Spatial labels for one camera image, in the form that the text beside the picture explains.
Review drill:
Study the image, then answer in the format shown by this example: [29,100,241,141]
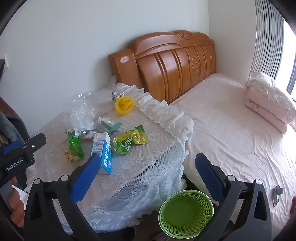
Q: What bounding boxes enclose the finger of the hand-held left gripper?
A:
[2,133,47,160]

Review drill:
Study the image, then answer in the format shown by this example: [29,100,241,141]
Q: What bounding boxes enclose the white pleated curtain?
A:
[251,0,285,80]

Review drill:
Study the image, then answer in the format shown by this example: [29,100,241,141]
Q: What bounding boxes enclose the carved wooden headboard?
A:
[108,30,217,105]

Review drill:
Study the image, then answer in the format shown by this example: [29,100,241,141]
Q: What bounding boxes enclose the silver blister pack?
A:
[75,128,93,138]

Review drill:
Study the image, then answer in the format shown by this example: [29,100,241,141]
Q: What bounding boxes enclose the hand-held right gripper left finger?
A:
[24,153,104,241]

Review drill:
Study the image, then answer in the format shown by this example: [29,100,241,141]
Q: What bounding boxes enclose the clear plastic bag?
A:
[68,92,96,130]

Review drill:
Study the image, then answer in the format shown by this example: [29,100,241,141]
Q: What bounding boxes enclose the green snack wrapper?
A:
[68,130,85,160]

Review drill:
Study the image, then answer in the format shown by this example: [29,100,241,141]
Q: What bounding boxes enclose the grey slippers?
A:
[271,185,284,207]

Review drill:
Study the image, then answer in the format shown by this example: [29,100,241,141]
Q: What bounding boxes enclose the person's left hand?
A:
[9,177,27,229]

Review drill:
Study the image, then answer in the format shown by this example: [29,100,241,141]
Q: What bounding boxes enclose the crumpled teal paper box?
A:
[96,117,122,136]

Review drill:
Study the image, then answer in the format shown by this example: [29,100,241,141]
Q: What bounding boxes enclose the blue white milk carton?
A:
[90,132,113,175]

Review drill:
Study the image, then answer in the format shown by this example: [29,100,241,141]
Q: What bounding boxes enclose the dark framed window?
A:
[283,21,296,100]

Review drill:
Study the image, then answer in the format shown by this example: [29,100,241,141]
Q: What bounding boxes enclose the folded pink quilt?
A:
[245,87,289,135]

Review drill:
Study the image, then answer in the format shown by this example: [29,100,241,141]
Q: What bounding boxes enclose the green yellow snack packet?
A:
[113,125,148,154]

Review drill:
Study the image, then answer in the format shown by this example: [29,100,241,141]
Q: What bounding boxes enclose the green plastic wastebasket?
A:
[158,190,214,239]

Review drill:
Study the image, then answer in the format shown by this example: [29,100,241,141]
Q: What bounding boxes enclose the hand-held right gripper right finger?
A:
[195,152,272,241]

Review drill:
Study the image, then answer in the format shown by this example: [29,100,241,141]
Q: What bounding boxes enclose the small yellow candy wrapper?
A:
[65,151,78,163]

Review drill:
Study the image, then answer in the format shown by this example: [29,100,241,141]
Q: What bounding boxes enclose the crumpled silver foil ball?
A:
[112,91,125,102]

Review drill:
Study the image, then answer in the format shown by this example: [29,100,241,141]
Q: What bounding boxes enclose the yellow foam fruit net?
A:
[115,96,135,115]

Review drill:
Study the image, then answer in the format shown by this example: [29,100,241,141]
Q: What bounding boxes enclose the bed with pink sheet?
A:
[170,72,296,232]

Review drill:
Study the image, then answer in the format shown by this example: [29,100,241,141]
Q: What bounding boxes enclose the white lace tablecloth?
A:
[23,82,195,234]

